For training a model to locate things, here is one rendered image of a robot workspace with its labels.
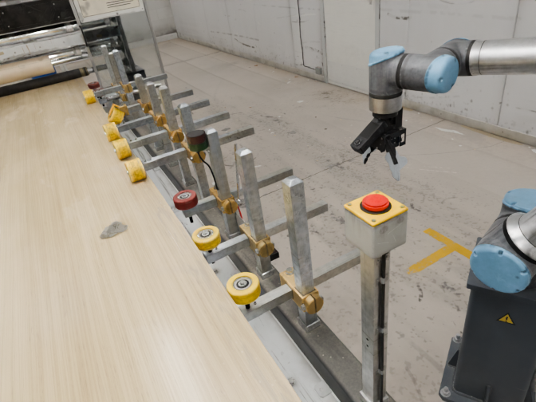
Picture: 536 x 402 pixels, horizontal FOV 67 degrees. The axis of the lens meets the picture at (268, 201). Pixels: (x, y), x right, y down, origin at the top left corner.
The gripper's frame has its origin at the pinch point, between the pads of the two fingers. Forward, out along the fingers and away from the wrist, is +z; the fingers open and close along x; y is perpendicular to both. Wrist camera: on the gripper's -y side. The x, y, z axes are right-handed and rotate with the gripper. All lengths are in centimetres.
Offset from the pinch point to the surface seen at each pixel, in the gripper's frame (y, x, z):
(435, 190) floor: 125, 78, 94
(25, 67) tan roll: -88, 263, -13
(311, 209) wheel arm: -19.4, 10.0, 9.9
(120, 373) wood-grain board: -87, -21, 4
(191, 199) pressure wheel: -51, 33, 3
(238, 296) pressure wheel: -58, -16, 3
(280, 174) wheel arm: -16.2, 34.4, 8.0
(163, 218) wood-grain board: -62, 28, 4
